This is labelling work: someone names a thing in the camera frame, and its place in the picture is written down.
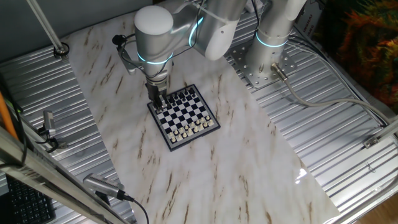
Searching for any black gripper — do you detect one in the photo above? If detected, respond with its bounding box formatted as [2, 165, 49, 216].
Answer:
[146, 80, 169, 113]

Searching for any black white folding chessboard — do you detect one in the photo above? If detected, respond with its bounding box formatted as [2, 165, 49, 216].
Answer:
[147, 83, 221, 152]

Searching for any black round connector cap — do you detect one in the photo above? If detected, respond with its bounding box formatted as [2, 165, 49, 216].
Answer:
[111, 34, 127, 47]

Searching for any white marble pattern sheet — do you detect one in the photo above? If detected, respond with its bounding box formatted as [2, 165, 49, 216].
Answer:
[63, 0, 341, 224]

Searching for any black ringed pole foot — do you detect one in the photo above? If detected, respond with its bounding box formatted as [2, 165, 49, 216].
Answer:
[52, 42, 71, 60]

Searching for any black clamp tool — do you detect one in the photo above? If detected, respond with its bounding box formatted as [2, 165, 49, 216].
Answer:
[42, 110, 57, 138]

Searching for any metal pole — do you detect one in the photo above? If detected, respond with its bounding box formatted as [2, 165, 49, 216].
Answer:
[25, 0, 66, 54]

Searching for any orange tube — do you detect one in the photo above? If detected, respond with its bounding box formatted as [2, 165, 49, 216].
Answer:
[0, 91, 19, 140]

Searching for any black keyboard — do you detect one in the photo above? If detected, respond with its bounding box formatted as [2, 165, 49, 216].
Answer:
[6, 175, 57, 224]

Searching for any white printed box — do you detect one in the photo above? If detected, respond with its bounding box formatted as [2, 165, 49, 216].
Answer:
[294, 4, 326, 37]

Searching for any colourful patterned cloth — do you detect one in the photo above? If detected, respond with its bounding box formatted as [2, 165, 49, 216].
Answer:
[312, 0, 398, 114]

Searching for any aluminium strut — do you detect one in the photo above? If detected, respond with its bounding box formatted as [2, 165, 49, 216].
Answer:
[374, 118, 398, 141]

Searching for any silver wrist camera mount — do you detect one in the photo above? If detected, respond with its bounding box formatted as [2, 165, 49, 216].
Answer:
[118, 46, 137, 75]

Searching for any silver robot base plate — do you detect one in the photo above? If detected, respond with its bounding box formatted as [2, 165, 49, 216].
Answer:
[229, 42, 298, 90]

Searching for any white cable tie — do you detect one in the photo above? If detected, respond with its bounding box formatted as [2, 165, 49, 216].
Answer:
[189, 1, 234, 26]

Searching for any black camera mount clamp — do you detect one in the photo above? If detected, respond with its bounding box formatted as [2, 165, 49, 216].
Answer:
[35, 126, 68, 154]

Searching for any black camera cable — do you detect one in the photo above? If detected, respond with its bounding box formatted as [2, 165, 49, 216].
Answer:
[124, 194, 150, 224]

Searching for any grey cable with metal plug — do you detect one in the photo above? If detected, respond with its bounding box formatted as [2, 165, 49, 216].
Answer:
[270, 62, 393, 125]

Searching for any aluminium frame beam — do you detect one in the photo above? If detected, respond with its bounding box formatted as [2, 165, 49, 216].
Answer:
[0, 126, 131, 224]

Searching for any black hanging cable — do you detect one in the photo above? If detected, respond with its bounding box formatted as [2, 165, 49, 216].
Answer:
[12, 102, 29, 166]

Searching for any white cable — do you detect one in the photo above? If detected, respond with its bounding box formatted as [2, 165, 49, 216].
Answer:
[287, 34, 389, 125]

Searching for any thin black cable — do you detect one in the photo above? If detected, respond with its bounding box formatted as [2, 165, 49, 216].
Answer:
[289, 37, 389, 127]

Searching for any small metal angle bracket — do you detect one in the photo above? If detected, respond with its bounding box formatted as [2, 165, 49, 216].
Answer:
[363, 136, 381, 149]

